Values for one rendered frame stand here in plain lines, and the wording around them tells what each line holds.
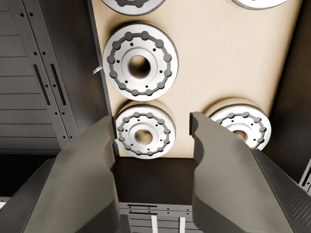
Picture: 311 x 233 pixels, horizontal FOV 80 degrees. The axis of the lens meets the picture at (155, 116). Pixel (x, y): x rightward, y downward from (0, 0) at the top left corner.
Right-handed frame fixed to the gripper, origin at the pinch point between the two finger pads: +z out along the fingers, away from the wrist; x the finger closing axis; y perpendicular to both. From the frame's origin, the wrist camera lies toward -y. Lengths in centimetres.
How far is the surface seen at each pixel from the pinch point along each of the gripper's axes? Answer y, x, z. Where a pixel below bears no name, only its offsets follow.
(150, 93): 4.1, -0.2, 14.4
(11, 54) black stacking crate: -1.4, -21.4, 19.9
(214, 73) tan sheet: 2.1, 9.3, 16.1
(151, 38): -3.3, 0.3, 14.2
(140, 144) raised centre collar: 12.6, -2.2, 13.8
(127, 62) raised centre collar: -0.6, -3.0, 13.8
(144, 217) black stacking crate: 38.4, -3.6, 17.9
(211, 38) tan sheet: -2.7, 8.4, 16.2
